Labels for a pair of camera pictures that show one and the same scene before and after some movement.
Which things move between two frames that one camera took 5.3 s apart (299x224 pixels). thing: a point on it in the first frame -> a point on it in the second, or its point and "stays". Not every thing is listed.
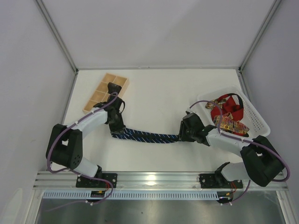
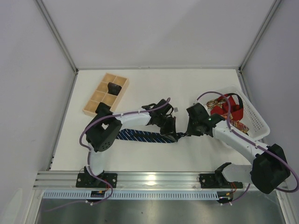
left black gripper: (117, 127) -> (170, 127)
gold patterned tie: (226, 122) stays
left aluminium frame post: (56, 35) stays
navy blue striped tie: (145, 136) stays
